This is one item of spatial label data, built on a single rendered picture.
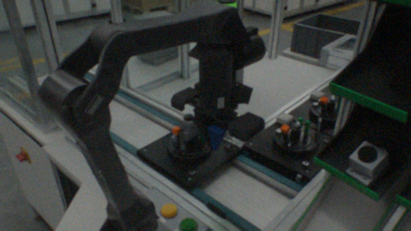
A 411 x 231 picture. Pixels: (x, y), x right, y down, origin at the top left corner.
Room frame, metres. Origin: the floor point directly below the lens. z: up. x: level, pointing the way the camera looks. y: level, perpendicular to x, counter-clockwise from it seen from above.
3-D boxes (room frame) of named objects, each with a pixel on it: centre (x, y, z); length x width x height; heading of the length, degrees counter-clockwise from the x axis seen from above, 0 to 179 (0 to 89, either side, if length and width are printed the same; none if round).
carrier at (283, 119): (0.91, -0.29, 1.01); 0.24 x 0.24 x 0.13; 47
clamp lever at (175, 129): (0.84, 0.08, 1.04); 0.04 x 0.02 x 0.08; 137
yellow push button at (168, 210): (0.62, 0.09, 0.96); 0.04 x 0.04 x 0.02
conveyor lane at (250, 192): (0.94, 0.09, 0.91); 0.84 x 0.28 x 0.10; 47
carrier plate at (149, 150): (0.88, 0.05, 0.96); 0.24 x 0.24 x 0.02; 47
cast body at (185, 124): (0.88, 0.04, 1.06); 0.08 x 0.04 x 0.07; 137
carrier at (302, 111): (1.09, -0.46, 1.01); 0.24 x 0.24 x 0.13; 47
